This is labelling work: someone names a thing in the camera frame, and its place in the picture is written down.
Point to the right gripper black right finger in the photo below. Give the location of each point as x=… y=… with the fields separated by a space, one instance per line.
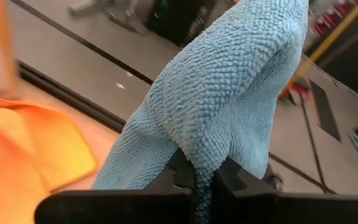
x=291 y=210

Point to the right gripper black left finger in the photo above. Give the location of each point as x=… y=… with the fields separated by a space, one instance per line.
x=120 y=207

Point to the orange microfiber towel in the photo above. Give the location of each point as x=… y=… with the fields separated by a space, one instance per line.
x=20 y=155

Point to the blue microfiber towel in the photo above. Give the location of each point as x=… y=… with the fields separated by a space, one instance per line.
x=216 y=93

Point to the black keyboard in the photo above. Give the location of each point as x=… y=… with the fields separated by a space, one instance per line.
x=356 y=68

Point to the grey desk leg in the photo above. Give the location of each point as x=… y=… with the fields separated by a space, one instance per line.
x=123 y=17

